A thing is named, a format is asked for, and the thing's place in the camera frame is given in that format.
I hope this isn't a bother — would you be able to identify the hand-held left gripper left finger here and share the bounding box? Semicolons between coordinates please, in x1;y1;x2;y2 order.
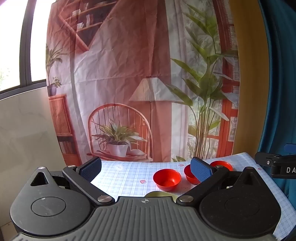
30;157;115;205

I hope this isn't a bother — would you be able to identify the olive green bowl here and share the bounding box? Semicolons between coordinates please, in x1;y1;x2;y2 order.
147;191;173;198

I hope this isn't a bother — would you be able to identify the red plastic bowl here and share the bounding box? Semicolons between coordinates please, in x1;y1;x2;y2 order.
184;164;218;185
210;161;233;172
153;169;181;192

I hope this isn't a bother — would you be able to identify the blue curtain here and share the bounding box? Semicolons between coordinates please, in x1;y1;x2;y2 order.
256;0;296;201

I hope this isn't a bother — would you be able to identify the dark window frame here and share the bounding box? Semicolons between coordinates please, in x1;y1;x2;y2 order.
0;0;48;100

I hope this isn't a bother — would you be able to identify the printed room backdrop cloth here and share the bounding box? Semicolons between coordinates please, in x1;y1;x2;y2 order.
46;0;241;163

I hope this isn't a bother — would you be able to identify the light wooden board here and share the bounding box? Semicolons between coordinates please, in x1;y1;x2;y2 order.
228;0;270;161

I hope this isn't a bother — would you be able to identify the blue plaid tablecloth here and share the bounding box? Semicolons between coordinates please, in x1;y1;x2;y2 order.
90;152;290;240

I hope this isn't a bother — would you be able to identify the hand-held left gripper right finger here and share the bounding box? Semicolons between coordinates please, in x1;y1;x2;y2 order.
176;157;258;205

